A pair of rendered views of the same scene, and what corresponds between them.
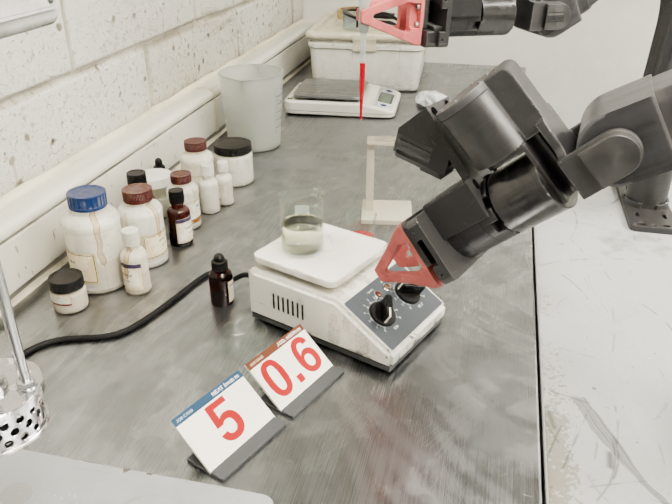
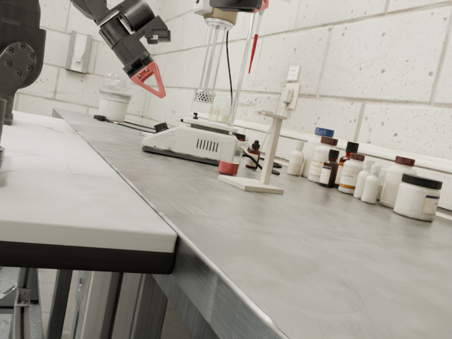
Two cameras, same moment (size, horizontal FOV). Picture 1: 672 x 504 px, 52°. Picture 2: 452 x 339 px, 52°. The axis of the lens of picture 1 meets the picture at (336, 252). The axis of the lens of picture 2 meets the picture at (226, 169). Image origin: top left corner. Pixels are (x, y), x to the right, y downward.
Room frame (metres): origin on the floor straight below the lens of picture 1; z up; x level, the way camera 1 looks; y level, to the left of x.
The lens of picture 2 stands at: (1.59, -0.59, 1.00)
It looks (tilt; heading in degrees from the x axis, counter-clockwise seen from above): 6 degrees down; 142
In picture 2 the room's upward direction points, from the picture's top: 12 degrees clockwise
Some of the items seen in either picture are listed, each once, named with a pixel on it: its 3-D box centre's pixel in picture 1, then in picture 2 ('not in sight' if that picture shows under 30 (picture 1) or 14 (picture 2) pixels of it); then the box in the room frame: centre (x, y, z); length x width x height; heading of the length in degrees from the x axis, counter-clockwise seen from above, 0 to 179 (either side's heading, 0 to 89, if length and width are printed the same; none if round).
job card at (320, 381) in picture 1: (295, 368); not in sight; (0.58, 0.04, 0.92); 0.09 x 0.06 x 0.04; 145
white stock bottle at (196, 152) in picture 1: (197, 169); (399, 182); (1.08, 0.23, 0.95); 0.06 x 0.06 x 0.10
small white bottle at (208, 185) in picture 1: (208, 187); (365, 179); (1.02, 0.20, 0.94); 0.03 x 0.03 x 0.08
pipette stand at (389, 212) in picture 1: (387, 177); (257, 148); (1.01, -0.08, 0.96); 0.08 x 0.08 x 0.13; 86
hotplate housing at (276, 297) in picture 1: (339, 289); (196, 141); (0.71, 0.00, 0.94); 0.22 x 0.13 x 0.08; 55
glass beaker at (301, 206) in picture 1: (303, 222); (220, 107); (0.72, 0.04, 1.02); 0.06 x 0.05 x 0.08; 30
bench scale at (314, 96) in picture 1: (344, 97); not in sight; (1.63, -0.02, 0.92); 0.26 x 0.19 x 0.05; 80
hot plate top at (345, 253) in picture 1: (321, 251); (210, 124); (0.72, 0.02, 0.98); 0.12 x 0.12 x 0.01; 55
